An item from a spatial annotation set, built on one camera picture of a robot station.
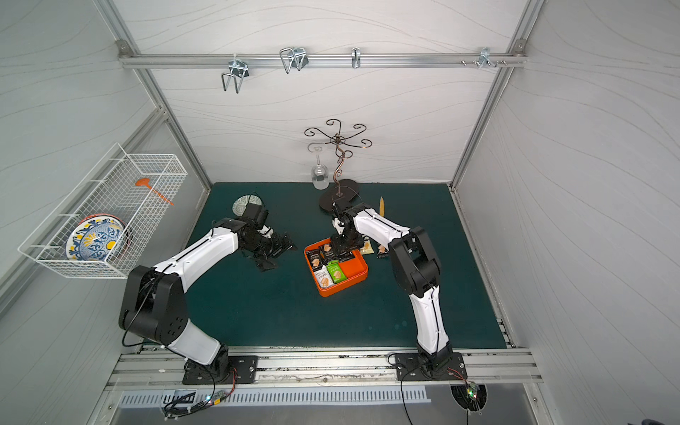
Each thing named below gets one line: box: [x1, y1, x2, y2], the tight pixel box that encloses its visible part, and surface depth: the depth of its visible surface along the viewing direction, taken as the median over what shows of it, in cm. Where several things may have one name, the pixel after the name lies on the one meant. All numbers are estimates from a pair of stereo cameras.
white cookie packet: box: [313, 264, 336, 288], surface depth 90 cm
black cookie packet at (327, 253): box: [319, 243, 336, 266], surface depth 97 cm
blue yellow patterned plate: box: [65, 213, 130, 262], surface depth 62 cm
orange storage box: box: [303, 237, 369, 297], surface depth 92 cm
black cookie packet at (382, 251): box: [376, 244, 389, 260], surface depth 99 cm
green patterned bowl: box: [231, 194, 263, 217], surface depth 112 cm
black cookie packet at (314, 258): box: [306, 247, 324, 271], surface depth 95 cm
